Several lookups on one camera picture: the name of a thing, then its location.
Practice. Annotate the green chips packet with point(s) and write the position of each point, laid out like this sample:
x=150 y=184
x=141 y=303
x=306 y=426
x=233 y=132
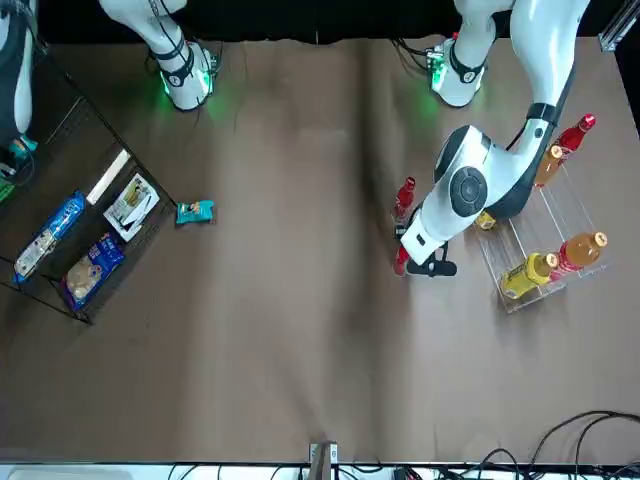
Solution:
x=4 y=192

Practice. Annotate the yellow drink bottle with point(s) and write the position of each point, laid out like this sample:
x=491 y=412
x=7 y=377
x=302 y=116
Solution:
x=527 y=274
x=486 y=221

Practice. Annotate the teal chips packet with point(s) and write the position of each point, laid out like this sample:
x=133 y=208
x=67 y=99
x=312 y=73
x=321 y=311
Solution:
x=22 y=145
x=195 y=212

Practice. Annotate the aluminium frame profile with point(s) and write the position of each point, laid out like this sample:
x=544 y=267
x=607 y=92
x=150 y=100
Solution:
x=617 y=27

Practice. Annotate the white snack packet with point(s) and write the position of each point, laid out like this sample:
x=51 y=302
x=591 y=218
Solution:
x=131 y=207

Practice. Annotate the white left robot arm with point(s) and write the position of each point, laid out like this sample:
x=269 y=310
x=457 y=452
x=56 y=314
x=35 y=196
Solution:
x=540 y=50

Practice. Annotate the blue cookie bag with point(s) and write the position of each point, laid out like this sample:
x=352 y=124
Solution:
x=92 y=272

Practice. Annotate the clear acrylic shelf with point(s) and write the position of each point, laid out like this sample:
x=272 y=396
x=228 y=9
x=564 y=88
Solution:
x=565 y=210

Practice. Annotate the orange drink bottle red label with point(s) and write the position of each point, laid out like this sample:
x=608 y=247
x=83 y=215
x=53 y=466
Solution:
x=547 y=167
x=580 y=252

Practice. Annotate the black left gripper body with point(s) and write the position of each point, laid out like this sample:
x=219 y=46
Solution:
x=432 y=268

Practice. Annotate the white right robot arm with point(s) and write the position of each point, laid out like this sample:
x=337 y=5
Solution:
x=175 y=50

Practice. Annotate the aluminium camera post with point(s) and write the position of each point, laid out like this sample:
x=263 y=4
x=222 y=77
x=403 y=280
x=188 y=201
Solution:
x=322 y=457

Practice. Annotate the red cola bottle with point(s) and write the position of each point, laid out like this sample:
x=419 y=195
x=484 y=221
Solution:
x=404 y=197
x=400 y=261
x=575 y=132

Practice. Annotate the white label strip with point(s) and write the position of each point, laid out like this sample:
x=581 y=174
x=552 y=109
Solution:
x=107 y=176

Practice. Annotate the long blue biscuit packet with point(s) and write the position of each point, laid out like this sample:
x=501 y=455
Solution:
x=50 y=237

